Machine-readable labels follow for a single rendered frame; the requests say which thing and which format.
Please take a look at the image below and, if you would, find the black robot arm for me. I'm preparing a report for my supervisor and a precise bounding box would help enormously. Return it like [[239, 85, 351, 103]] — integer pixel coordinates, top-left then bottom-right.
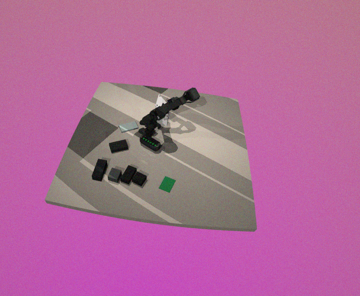
[[140, 88, 200, 126]]

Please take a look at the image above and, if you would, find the green block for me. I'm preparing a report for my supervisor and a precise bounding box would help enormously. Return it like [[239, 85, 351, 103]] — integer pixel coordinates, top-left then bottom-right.
[[159, 176, 176, 192]]

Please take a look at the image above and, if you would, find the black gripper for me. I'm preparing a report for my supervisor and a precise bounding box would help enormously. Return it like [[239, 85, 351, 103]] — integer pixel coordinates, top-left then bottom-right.
[[139, 121, 161, 136]]

